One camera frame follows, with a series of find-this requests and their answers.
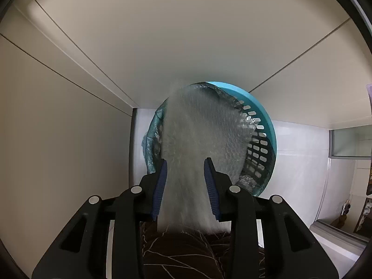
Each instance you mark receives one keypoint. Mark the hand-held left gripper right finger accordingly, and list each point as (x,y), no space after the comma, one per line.
(210,189)

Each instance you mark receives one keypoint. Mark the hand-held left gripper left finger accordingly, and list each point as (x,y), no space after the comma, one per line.
(159,189)

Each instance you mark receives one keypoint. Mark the clear bubble wrap sheet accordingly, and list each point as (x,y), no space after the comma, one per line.
(197,139)

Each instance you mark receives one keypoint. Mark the round perforated trash bin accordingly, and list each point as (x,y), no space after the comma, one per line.
(261,128)

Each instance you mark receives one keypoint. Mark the person's dark patterned clothing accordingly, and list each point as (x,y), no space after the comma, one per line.
(186,252)

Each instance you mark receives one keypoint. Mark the white kitchen cabinet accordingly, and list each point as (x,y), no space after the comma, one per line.
(72,98)

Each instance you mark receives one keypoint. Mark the glass window with frame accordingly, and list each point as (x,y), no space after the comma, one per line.
(348,142)

